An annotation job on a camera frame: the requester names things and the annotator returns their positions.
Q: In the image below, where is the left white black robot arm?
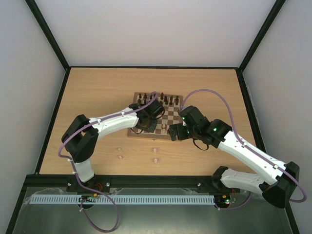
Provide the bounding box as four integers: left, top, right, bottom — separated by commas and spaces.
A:
58, 98, 165, 183

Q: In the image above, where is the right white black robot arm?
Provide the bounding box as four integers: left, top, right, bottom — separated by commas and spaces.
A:
168, 106, 300, 209

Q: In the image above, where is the dark chess pieces row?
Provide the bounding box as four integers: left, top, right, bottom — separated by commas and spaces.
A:
133, 92, 183, 107

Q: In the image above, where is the wooden folding chessboard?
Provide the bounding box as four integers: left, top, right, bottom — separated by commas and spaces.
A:
127, 102, 183, 140

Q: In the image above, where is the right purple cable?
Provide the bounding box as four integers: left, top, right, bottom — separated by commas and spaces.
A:
182, 89, 308, 211

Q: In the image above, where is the purple cable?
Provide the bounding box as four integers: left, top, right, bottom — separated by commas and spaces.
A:
182, 89, 308, 211
58, 91, 120, 232

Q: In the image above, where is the light blue slotted cable duct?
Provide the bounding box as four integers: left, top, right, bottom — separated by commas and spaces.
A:
29, 195, 215, 205

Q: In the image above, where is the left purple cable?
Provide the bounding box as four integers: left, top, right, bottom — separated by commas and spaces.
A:
58, 91, 120, 232

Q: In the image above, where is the black aluminium front rail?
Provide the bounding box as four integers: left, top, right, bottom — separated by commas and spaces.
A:
23, 175, 232, 195

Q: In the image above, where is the right black frame post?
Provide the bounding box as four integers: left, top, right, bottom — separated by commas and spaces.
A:
238, 0, 286, 73

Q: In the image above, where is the black frame post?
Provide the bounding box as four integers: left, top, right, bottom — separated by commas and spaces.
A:
25, 0, 70, 71
238, 0, 286, 73

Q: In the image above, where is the left black frame post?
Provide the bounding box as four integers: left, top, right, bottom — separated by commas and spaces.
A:
25, 0, 70, 71

